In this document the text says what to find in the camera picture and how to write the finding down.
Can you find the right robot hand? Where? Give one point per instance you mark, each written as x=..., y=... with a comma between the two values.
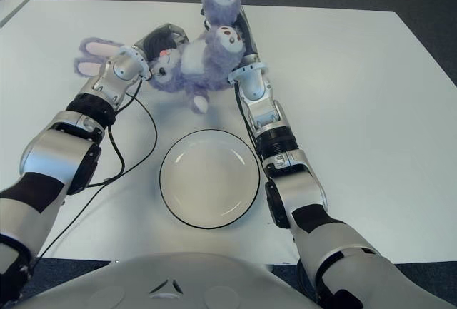
x=250, y=38

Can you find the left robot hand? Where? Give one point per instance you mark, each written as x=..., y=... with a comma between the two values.
x=160, y=41

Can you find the purple plush doll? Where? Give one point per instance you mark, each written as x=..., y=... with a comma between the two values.
x=207, y=59

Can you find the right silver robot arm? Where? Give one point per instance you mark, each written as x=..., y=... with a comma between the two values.
x=307, y=198

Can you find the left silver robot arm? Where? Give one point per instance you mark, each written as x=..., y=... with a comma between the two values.
x=57, y=155

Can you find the white plate with black rim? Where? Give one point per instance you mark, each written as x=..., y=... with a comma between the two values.
x=209, y=179

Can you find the silver robot torso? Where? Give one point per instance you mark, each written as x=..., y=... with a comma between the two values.
x=178, y=284

